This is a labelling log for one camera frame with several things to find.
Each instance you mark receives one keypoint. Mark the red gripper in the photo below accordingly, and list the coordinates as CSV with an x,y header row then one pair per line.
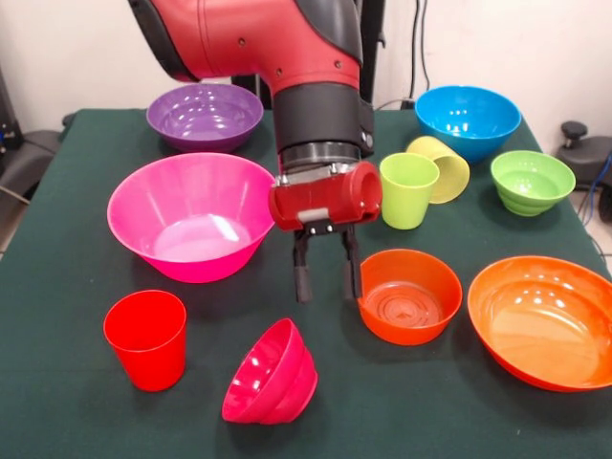
x,y
330,201

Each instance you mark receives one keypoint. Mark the small orange bowl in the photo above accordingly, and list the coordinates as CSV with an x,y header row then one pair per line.
x,y
411,315

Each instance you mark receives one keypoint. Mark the small crimson pink bowl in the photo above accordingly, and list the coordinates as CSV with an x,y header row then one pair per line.
x,y
272,378

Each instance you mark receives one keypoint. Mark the large magenta bowl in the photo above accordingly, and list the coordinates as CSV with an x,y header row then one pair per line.
x,y
191,229

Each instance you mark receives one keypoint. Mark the yellow cup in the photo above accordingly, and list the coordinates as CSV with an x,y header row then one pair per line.
x,y
454,177

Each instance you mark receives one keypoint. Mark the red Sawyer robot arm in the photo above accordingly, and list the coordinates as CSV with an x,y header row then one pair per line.
x,y
268,43

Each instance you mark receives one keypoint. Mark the lime green cup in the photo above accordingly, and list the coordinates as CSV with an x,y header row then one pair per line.
x,y
406,201

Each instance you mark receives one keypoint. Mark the purple bowl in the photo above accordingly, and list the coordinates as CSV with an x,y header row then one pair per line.
x,y
205,124

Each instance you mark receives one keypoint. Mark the red cup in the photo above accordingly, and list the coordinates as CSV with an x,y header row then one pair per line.
x,y
146,349

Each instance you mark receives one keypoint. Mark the blue bowl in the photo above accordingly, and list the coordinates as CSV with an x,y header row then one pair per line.
x,y
468,124

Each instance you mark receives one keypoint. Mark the large orange bowl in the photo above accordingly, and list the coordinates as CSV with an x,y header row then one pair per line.
x,y
545,325

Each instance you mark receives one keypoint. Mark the small green bowl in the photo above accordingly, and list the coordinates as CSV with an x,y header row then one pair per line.
x,y
533,186

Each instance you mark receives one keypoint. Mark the black robot column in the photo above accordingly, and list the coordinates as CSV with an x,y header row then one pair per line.
x,y
370,48

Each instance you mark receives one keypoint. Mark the dark green tablecloth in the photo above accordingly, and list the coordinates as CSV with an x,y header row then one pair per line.
x,y
72,191

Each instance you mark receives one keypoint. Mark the black equipment box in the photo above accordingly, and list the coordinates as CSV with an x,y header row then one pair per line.
x,y
7,119

